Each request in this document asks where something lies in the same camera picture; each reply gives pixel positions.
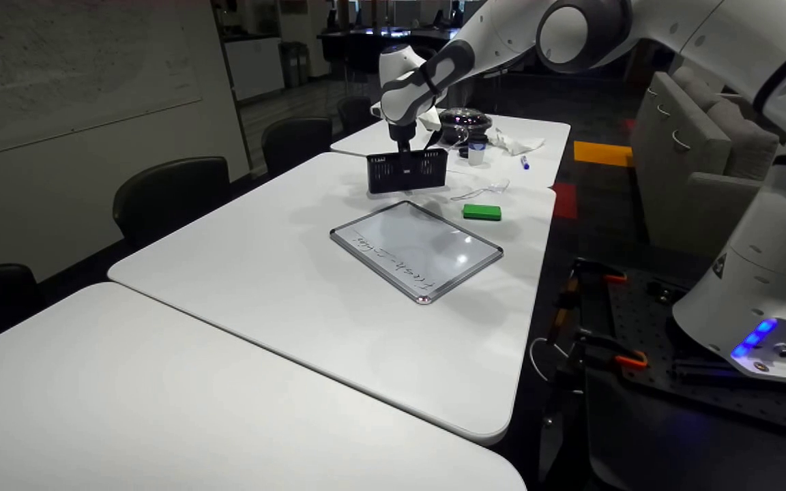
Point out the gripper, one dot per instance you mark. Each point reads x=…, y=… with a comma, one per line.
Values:
x=402, y=130

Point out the green eraser block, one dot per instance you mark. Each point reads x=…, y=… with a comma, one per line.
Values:
x=482, y=212

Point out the orange and black clamp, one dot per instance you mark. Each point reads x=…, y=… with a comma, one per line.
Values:
x=601, y=271
x=615, y=351
x=562, y=310

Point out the grey sofa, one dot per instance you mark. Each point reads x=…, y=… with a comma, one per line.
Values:
x=693, y=164

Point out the wall whiteboard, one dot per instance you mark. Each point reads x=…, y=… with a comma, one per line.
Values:
x=59, y=68

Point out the crumpled white tissue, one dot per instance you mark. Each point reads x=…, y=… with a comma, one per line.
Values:
x=430, y=120
x=516, y=144

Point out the dark trash bin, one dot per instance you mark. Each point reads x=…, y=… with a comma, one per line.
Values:
x=293, y=63

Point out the dark glass bowl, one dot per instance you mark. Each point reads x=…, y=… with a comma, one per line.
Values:
x=464, y=120

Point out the small white cup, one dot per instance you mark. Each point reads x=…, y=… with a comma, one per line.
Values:
x=477, y=155

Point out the clear plastic spoon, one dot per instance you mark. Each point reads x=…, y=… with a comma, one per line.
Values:
x=478, y=191

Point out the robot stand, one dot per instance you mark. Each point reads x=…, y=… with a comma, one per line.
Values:
x=638, y=423

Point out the small framed whiteboard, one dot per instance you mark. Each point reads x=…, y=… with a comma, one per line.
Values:
x=417, y=249

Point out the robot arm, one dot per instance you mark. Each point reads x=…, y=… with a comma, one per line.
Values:
x=761, y=225

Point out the black cutlery box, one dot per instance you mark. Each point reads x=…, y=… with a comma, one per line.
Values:
x=427, y=170

